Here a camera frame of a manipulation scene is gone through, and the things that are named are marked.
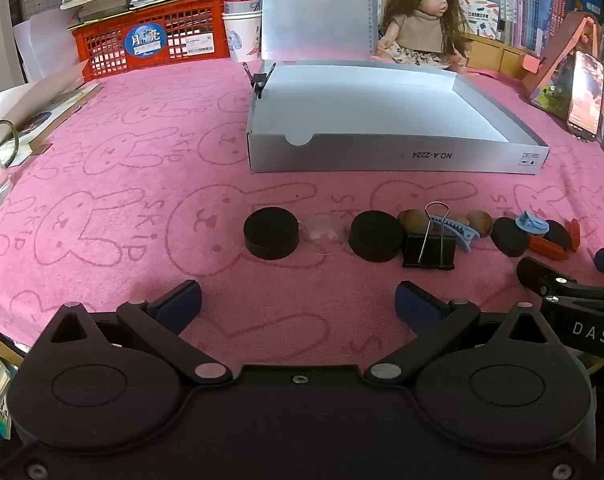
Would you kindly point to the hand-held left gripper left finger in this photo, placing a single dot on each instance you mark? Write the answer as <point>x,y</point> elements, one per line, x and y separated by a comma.
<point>179,305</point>

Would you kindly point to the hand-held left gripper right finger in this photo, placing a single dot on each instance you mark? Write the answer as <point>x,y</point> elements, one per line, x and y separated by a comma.
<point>417,305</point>

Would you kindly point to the red plastic clip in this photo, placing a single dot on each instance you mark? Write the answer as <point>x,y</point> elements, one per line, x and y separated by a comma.
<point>574,235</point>
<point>547,249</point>

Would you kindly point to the black round puck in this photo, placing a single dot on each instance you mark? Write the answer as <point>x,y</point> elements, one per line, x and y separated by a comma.
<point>509,237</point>
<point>377,237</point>
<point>558,235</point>
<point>272,235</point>

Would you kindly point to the large black binder clip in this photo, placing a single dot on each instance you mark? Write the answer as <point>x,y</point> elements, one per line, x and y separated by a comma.
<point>429,255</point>

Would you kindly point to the blue claw hair clip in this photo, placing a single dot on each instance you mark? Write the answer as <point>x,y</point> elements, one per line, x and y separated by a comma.
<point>531,222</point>

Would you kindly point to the long light blue hair clip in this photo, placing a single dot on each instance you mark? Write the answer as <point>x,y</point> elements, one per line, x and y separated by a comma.
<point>462,232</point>

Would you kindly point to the clear suction cup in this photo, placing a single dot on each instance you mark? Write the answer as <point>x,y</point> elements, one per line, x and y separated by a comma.
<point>324,232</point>

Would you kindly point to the silver cardboard box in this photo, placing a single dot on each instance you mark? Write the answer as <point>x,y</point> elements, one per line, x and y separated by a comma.
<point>382,152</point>

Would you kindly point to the pink rabbit print towel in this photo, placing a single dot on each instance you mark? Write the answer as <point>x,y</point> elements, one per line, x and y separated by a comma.
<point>131,170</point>

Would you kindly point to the smartphone with lit screen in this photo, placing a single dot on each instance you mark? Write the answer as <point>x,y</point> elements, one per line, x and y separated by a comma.
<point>584,95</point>

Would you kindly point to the pink wooden phone stand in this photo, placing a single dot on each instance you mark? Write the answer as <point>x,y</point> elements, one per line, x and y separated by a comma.
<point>557,55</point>

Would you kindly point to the wooden shelf unit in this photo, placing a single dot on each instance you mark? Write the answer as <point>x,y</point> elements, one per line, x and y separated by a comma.
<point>502,55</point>

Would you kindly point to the open book with paper cover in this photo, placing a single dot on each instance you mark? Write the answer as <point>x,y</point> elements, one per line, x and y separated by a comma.
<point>46,115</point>

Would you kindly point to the small black binder clip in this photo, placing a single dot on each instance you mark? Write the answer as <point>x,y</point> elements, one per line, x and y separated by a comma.
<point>259,80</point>

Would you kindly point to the white box with colourful print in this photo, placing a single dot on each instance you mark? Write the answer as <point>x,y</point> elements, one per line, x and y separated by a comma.
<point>479,15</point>

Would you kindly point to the row of shelved books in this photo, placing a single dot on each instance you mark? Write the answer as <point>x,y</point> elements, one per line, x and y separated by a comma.
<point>532,5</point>

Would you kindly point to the red plastic crate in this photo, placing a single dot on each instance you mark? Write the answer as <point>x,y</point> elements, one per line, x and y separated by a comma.
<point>181,30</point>

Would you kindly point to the doll with brown hair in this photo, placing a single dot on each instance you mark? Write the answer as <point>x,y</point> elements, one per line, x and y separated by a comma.
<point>422,25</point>

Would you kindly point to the white paper cup stack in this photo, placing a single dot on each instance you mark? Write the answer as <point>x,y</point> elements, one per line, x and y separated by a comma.
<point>242,30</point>

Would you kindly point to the white paper sheets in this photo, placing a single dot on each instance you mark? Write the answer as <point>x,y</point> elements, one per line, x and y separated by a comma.
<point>46,45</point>

